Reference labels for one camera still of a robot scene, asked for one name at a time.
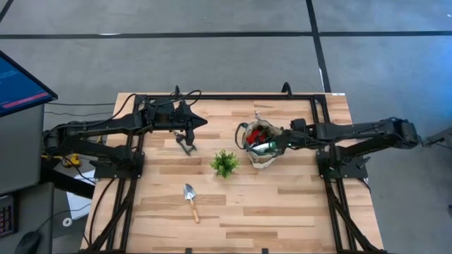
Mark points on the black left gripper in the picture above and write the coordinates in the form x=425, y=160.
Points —
x=189, y=118

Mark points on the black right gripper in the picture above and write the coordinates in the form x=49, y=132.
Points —
x=287, y=141

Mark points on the beige green-trimmed gardening bag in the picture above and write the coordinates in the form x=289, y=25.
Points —
x=263, y=160

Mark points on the red black gardening glove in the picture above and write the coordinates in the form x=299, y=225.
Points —
x=255, y=137

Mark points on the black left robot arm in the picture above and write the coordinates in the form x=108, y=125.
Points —
x=106, y=125

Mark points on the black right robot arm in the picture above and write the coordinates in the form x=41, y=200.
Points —
x=353, y=130

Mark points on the artificial plant in white pot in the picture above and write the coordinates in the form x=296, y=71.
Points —
x=224, y=164

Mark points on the yellow power plug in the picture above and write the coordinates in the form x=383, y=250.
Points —
x=72, y=161

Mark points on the white paper sheet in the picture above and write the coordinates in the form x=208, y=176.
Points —
x=79, y=201

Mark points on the dark stand foot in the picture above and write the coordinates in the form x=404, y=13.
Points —
x=438, y=140

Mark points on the white tape roll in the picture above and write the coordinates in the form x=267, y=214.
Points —
x=64, y=222

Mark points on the grey workstation desk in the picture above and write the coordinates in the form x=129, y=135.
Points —
x=21, y=151

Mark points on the blue-screen computer monitor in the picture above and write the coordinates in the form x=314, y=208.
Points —
x=21, y=84

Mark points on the black computer mouse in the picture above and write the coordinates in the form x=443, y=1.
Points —
x=28, y=243

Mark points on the black keyboard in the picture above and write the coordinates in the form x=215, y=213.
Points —
x=6, y=215

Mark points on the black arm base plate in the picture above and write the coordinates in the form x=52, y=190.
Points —
x=325, y=170
x=136, y=170

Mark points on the black metal table frame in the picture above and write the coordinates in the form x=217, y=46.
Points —
x=247, y=96

